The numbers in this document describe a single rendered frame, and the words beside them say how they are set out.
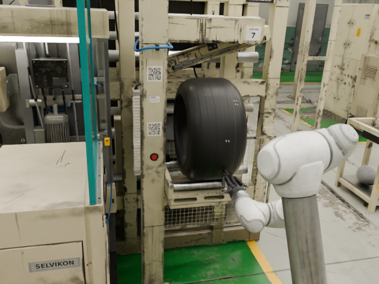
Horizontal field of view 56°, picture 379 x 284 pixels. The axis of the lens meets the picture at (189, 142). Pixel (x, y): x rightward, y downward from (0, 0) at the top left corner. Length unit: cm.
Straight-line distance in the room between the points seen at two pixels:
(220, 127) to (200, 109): 13
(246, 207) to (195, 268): 135
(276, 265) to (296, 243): 189
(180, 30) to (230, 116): 60
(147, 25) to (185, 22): 35
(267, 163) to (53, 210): 63
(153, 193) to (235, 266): 111
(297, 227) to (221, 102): 91
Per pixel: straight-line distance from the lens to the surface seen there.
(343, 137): 113
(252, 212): 155
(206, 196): 208
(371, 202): 398
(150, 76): 183
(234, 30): 218
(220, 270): 285
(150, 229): 218
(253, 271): 289
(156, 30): 181
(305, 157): 103
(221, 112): 179
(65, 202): 115
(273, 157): 100
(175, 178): 230
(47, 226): 116
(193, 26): 211
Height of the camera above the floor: 183
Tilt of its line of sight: 20 degrees down
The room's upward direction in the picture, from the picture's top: 2 degrees clockwise
